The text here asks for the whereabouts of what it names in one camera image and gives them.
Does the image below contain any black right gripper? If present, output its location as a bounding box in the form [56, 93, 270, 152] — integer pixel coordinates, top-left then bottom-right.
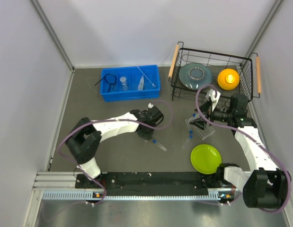
[190, 100, 234, 131]

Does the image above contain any clear plastic bag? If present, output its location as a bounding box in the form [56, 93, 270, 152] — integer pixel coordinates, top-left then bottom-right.
[138, 75, 144, 90]

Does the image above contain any small clear glass funnel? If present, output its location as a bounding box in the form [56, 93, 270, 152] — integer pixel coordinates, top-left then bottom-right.
[136, 66, 156, 87]

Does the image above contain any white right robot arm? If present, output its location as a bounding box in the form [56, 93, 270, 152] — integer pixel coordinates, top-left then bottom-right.
[189, 89, 291, 213]

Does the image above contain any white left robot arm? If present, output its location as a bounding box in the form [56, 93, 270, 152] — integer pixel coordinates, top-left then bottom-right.
[65, 104, 164, 188]

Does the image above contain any clear test tube rack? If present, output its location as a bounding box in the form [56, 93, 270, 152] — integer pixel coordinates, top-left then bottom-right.
[191, 117, 215, 140]

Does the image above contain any blue-grey ceramic plate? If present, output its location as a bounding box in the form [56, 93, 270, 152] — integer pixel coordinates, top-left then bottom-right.
[178, 63, 213, 90]

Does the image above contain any lime green plate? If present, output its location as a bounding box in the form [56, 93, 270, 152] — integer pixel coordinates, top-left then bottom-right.
[190, 144, 222, 175]

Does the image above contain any orange collapsible funnel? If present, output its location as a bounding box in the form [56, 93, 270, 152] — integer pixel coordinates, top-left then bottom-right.
[217, 69, 240, 90]

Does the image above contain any blue plastic bin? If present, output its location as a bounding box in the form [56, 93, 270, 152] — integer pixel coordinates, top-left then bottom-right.
[99, 65, 161, 102]

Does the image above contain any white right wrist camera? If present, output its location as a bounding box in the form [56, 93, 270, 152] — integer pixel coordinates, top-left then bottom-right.
[205, 89, 221, 111]

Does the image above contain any black wire basket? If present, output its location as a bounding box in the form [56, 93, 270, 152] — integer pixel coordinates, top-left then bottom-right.
[169, 42, 260, 108]

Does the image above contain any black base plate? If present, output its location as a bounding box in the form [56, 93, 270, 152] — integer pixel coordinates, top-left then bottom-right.
[75, 172, 220, 196]

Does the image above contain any black ring stand clamp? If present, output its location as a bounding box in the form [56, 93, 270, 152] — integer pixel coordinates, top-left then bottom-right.
[94, 73, 117, 93]

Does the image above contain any grey slotted cable duct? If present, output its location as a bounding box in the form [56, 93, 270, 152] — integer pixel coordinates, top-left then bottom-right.
[42, 189, 234, 201]

